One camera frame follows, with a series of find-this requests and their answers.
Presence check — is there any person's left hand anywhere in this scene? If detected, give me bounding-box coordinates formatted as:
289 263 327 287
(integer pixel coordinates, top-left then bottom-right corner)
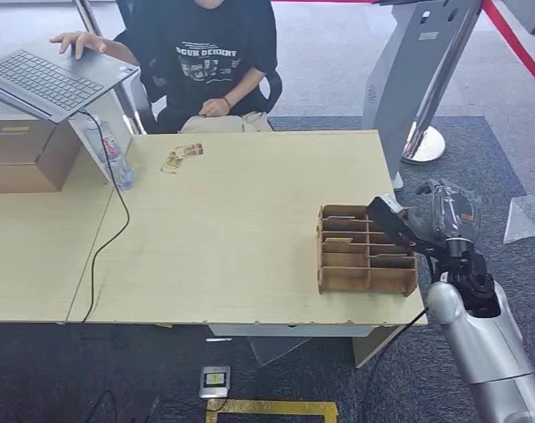
198 97 231 118

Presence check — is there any person's right hand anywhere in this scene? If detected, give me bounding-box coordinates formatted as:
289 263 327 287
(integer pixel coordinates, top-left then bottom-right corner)
49 30 107 60

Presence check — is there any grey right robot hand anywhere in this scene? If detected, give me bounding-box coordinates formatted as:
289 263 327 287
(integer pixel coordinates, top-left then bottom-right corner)
407 178 484 248

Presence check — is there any printed card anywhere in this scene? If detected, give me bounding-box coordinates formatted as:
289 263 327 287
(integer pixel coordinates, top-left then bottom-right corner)
175 143 204 160
161 152 185 175

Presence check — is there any person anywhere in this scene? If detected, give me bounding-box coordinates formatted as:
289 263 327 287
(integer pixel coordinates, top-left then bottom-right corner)
49 0 279 135

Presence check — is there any wooden card organizer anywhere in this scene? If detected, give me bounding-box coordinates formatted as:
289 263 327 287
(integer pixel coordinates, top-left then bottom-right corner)
316 204 420 298

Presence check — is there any grey laptop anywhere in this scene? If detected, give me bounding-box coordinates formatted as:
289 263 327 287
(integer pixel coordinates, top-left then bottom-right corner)
0 39 141 125

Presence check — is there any clear plastic bag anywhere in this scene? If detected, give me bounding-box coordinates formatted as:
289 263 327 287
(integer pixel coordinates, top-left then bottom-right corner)
503 194 535 245

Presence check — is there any clear plastic water bottle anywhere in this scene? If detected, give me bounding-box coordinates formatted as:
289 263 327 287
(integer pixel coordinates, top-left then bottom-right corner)
83 113 136 192

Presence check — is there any cardboard box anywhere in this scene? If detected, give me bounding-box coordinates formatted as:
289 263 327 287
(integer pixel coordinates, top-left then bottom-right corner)
0 115 82 195

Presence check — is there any grey kiosk stand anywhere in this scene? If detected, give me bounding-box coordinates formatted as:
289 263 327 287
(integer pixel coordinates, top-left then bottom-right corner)
361 0 485 191

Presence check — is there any beige desk leg panel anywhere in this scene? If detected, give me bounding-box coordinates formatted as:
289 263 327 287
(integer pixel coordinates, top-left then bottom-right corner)
352 324 405 369

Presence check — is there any red barrier belt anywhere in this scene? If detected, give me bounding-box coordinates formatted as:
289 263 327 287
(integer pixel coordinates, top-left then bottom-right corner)
482 0 535 98

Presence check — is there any grey stand base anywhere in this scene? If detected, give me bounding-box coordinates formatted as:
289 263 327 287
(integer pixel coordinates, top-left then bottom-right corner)
500 0 535 35

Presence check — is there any silver floor socket box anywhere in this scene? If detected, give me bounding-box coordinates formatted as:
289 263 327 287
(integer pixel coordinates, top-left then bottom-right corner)
198 365 232 400

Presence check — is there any yellow floor tape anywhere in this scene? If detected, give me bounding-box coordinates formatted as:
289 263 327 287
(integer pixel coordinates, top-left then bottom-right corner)
204 399 340 423

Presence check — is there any chrome stanchion post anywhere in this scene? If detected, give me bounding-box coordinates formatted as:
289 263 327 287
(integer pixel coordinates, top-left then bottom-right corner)
401 0 487 167

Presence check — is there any black laptop cable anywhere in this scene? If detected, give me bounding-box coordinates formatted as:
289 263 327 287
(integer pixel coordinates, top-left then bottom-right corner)
77 108 131 324

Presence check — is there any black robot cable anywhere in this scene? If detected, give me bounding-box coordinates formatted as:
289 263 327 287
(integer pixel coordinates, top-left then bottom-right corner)
360 306 429 423

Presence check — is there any black floor cable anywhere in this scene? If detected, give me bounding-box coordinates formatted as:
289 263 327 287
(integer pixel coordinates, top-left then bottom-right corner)
82 389 119 423

